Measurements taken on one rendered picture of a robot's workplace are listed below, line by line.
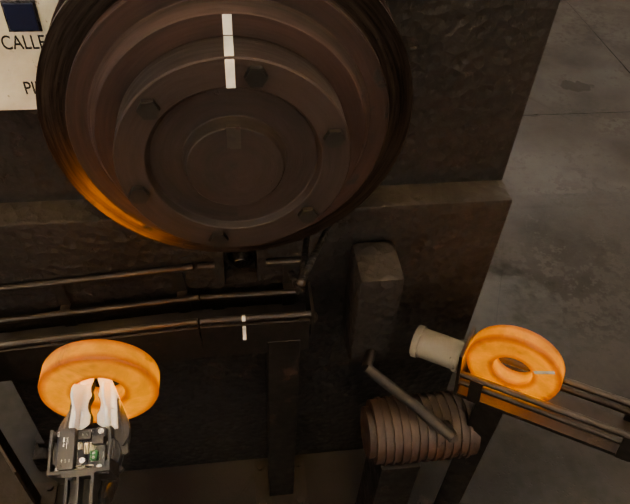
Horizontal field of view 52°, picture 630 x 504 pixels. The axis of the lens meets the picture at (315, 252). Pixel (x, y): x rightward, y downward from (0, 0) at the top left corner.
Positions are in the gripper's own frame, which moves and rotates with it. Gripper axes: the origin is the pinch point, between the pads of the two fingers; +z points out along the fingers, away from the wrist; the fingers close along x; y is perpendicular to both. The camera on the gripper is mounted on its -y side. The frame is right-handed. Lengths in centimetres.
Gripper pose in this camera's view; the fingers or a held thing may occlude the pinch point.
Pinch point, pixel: (97, 375)
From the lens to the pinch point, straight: 92.9
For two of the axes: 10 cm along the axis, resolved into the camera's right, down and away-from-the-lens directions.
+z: -1.0, -8.8, 4.6
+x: -9.9, 0.5, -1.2
